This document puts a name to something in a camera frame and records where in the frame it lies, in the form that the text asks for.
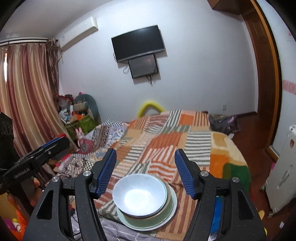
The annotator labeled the black monitor cable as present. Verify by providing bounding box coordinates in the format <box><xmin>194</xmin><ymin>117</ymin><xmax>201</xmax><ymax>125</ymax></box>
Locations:
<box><xmin>147</xmin><ymin>74</ymin><xmax>160</xmax><ymax>87</ymax></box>

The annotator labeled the colourful fleece blanket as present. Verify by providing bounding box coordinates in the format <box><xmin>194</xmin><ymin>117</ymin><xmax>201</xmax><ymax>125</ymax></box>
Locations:
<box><xmin>208</xmin><ymin>131</ymin><xmax>251</xmax><ymax>241</ymax></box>

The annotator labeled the striped brown curtain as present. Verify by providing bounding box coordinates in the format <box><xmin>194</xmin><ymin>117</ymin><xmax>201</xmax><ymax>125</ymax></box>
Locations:
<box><xmin>0</xmin><ymin>43</ymin><xmax>77</xmax><ymax>176</ymax></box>

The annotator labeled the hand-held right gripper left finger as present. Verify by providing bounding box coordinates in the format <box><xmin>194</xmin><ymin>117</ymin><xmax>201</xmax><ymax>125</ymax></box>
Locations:
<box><xmin>23</xmin><ymin>148</ymin><xmax>117</xmax><ymax>241</ymax></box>

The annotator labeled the white appliance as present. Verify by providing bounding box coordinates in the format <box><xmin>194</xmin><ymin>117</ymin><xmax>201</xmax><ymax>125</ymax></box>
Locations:
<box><xmin>264</xmin><ymin>125</ymin><xmax>296</xmax><ymax>214</ymax></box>

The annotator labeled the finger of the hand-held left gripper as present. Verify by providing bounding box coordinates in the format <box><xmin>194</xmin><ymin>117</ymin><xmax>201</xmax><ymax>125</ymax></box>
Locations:
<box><xmin>31</xmin><ymin>138</ymin><xmax>70</xmax><ymax>166</ymax></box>
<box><xmin>38</xmin><ymin>137</ymin><xmax>66</xmax><ymax>151</ymax></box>

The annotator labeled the person's left hand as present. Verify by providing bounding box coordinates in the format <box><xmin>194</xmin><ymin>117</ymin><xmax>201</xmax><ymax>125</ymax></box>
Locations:
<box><xmin>30</xmin><ymin>178</ymin><xmax>44</xmax><ymax>207</ymax></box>

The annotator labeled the wooden overhead cabinet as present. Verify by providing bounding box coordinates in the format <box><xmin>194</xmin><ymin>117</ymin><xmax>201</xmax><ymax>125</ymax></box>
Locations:
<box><xmin>207</xmin><ymin>0</ymin><xmax>245</xmax><ymax>11</ymax></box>

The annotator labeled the dark bag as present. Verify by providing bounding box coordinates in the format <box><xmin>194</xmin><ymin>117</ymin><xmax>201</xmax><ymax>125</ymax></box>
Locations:
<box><xmin>209</xmin><ymin>114</ymin><xmax>240</xmax><ymax>135</ymax></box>

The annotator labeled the grey stuffed toy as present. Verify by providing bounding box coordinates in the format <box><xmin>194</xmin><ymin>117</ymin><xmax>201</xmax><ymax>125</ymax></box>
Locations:
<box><xmin>74</xmin><ymin>93</ymin><xmax>101</xmax><ymax>123</ymax></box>

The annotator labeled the wooden door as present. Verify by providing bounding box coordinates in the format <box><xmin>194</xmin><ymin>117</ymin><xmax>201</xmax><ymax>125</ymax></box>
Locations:
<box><xmin>243</xmin><ymin>11</ymin><xmax>281</xmax><ymax>160</ymax></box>

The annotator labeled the curtain rail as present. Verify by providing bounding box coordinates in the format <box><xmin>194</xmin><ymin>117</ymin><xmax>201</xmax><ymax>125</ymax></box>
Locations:
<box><xmin>0</xmin><ymin>37</ymin><xmax>49</xmax><ymax>47</ymax></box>

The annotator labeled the white air conditioner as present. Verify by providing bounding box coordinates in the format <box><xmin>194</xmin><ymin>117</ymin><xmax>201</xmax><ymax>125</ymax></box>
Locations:
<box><xmin>55</xmin><ymin>17</ymin><xmax>98</xmax><ymax>52</ymax></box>

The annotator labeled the pink bunny toy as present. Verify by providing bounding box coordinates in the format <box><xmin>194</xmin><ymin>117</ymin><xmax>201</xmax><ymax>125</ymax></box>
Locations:
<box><xmin>75</xmin><ymin>128</ymin><xmax>85</xmax><ymax>146</ymax></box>

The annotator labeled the pink bowl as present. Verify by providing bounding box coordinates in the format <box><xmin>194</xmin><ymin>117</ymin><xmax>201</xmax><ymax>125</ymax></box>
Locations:
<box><xmin>118</xmin><ymin>182</ymin><xmax>172</xmax><ymax>219</ymax></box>

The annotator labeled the pile of household clutter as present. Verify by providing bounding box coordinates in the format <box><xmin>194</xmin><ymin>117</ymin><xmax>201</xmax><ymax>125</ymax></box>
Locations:
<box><xmin>58</xmin><ymin>94</ymin><xmax>75</xmax><ymax>122</ymax></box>

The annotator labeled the green plate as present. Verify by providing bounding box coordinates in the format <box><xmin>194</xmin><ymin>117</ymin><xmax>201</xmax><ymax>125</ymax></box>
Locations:
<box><xmin>117</xmin><ymin>183</ymin><xmax>178</xmax><ymax>231</ymax></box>

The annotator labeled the white bowl with black spots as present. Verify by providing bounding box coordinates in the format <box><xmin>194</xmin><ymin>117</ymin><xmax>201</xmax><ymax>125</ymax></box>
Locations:
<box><xmin>112</xmin><ymin>174</ymin><xmax>168</xmax><ymax>217</ymax></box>

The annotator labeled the yellow foam tube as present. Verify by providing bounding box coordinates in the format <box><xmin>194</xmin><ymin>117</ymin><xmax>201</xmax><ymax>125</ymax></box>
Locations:
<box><xmin>137</xmin><ymin>100</ymin><xmax>163</xmax><ymax>117</ymax></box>

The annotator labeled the small black wall monitor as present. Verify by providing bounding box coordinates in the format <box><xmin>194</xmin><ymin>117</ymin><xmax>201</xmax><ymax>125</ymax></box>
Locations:
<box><xmin>128</xmin><ymin>54</ymin><xmax>159</xmax><ymax>79</ymax></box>

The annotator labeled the black wall television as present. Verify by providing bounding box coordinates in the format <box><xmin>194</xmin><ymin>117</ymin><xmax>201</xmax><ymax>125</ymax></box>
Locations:
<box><xmin>111</xmin><ymin>25</ymin><xmax>165</xmax><ymax>62</ymax></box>

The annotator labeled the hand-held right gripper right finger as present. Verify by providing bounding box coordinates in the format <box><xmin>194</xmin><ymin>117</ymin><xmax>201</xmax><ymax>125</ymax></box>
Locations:
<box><xmin>174</xmin><ymin>149</ymin><xmax>267</xmax><ymax>241</ymax></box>

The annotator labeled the grey striped bedsheet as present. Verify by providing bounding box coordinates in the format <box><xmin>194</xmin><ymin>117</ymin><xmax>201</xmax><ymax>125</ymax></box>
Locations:
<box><xmin>69</xmin><ymin>209</ymin><xmax>167</xmax><ymax>241</ymax></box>

